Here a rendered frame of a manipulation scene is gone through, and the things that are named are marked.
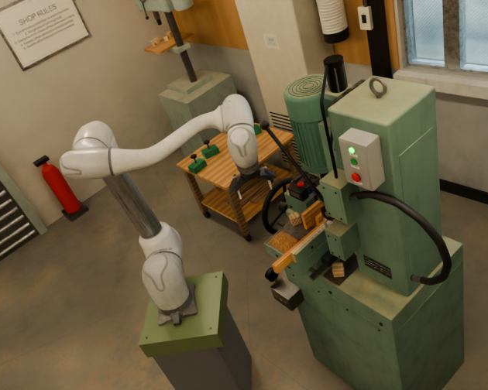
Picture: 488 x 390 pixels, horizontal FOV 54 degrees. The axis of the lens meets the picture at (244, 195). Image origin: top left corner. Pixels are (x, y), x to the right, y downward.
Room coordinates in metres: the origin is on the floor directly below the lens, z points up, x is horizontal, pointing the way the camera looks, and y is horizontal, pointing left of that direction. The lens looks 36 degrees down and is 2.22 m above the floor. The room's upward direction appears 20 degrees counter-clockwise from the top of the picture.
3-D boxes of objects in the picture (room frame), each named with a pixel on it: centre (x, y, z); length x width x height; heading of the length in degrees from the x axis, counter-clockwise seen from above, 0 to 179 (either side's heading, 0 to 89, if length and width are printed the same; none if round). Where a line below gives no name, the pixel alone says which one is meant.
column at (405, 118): (1.19, -0.47, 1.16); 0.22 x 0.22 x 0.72; 28
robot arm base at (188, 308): (1.49, 0.45, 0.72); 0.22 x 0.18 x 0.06; 178
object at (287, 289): (1.45, -0.03, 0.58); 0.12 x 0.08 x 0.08; 28
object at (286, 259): (1.43, -0.29, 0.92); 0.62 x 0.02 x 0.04; 118
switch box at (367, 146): (1.10, -0.35, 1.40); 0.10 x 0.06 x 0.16; 28
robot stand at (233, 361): (1.51, 0.44, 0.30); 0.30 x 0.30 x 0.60; 76
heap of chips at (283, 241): (1.42, -0.09, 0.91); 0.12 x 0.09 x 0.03; 28
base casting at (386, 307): (1.34, -0.38, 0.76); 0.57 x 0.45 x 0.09; 28
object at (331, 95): (1.32, -0.39, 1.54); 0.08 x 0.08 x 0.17; 28
